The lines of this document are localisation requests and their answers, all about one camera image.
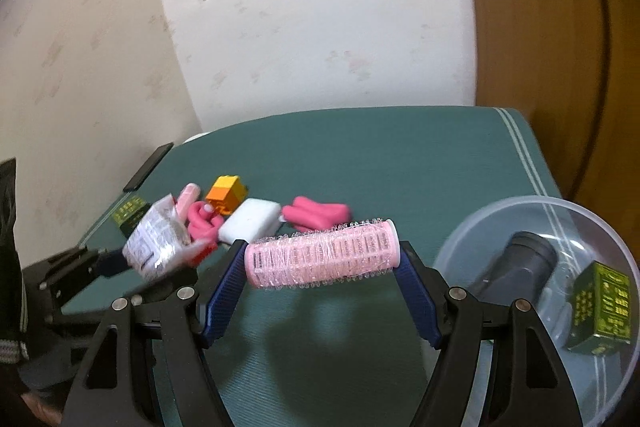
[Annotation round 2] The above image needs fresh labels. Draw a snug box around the yellow-green foil packet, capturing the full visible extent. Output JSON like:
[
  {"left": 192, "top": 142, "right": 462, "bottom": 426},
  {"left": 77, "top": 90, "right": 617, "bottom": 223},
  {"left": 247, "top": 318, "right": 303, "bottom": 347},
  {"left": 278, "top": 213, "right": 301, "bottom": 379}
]
[{"left": 112, "top": 196, "right": 151, "bottom": 238}]

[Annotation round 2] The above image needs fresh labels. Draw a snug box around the small pink hair roller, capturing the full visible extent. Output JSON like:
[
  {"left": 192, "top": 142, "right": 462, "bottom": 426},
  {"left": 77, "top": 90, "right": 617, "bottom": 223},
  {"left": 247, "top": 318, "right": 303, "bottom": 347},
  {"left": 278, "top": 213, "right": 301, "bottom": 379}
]
[{"left": 176, "top": 183, "right": 202, "bottom": 220}]

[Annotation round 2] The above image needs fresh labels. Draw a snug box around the clear packet with red print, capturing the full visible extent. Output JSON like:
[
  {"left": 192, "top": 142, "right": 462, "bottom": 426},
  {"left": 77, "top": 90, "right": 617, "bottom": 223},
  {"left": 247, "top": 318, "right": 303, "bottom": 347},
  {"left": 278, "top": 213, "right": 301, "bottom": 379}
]
[{"left": 122, "top": 194, "right": 218, "bottom": 280}]

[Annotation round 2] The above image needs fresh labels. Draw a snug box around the grey cylinder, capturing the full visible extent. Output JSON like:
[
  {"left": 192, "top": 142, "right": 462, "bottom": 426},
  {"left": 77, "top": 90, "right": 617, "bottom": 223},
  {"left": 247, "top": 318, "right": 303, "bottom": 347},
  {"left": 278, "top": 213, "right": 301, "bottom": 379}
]
[{"left": 467, "top": 231, "right": 558, "bottom": 308}]

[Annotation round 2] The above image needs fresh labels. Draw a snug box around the wooden door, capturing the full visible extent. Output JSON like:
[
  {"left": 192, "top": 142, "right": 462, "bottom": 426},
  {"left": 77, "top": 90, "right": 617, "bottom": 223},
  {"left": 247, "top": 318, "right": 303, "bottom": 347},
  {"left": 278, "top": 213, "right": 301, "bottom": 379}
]
[{"left": 452, "top": 0, "right": 640, "bottom": 268}]

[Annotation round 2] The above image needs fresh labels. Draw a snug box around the white sponge block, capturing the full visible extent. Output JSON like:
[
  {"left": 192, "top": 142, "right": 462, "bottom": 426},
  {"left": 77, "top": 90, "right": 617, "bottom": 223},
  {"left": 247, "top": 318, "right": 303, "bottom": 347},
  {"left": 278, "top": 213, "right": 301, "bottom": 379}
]
[{"left": 218, "top": 198, "right": 281, "bottom": 245}]

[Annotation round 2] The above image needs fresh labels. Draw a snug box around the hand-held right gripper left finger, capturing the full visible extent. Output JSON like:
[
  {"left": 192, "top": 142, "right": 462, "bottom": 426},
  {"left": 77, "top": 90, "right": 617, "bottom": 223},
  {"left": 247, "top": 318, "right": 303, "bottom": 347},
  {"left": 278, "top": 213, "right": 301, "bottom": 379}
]
[{"left": 60, "top": 239, "right": 248, "bottom": 427}]

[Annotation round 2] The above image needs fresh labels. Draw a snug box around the twisted pink foam curler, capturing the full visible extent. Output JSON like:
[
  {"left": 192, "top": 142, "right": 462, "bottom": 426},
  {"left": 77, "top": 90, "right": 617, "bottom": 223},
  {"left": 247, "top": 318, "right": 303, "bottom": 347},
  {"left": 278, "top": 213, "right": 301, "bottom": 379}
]
[{"left": 187, "top": 201, "right": 223, "bottom": 248}]

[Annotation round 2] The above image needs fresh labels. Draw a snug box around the dark striped jacket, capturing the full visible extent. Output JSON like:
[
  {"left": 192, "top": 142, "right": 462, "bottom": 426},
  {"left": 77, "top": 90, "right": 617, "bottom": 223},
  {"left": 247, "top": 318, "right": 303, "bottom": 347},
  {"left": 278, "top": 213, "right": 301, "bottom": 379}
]
[{"left": 0, "top": 157, "right": 26, "bottom": 365}]

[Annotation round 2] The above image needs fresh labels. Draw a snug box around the green box with gold print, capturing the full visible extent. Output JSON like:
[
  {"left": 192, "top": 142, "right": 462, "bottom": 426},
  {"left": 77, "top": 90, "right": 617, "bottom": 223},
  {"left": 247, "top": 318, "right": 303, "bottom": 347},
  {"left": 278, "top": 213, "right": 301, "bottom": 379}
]
[{"left": 565, "top": 262, "right": 632, "bottom": 356}]

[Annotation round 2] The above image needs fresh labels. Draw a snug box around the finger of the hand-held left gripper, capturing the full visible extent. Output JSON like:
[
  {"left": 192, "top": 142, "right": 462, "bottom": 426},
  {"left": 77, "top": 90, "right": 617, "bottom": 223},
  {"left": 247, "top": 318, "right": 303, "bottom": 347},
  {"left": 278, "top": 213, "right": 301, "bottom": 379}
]
[
  {"left": 95, "top": 248, "right": 128, "bottom": 279},
  {"left": 127, "top": 268, "right": 199, "bottom": 304}
]

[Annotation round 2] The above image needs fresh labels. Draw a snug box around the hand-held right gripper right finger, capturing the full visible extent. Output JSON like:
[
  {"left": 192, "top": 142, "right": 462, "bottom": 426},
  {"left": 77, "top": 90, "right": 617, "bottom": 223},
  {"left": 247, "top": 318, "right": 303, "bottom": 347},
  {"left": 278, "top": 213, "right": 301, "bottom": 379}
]
[{"left": 395, "top": 241, "right": 581, "bottom": 427}]

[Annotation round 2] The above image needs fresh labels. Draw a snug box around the black smartphone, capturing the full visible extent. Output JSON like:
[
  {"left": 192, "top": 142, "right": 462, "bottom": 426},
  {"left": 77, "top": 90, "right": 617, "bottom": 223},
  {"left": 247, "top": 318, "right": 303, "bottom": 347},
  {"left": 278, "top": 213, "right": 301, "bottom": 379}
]
[{"left": 123, "top": 143, "right": 174, "bottom": 192}]

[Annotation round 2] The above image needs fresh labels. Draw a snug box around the orange and yellow toy brick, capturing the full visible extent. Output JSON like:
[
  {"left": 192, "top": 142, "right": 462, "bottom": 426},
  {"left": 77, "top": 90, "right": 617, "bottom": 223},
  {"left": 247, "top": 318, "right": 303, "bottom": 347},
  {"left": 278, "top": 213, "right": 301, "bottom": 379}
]
[{"left": 206, "top": 176, "right": 249, "bottom": 214}]

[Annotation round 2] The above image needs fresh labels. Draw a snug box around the clear plastic bowl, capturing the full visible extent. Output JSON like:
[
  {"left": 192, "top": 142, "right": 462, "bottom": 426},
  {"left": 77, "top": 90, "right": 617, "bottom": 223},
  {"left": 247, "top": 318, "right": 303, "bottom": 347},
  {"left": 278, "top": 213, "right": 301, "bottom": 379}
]
[{"left": 432, "top": 196, "right": 640, "bottom": 427}]

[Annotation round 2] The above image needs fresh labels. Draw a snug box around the green tablecloth with white stripes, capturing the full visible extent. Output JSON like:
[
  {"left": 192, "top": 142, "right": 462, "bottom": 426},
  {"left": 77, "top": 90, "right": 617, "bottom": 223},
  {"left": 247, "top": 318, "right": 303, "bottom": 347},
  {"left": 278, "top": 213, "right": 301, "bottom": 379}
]
[{"left": 60, "top": 106, "right": 566, "bottom": 427}]

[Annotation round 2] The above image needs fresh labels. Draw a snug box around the large pink hair roller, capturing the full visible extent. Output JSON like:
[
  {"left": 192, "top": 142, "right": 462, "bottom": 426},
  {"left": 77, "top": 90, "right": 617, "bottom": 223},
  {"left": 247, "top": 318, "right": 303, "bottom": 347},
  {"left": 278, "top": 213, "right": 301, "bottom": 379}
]
[{"left": 244, "top": 218, "right": 403, "bottom": 292}]

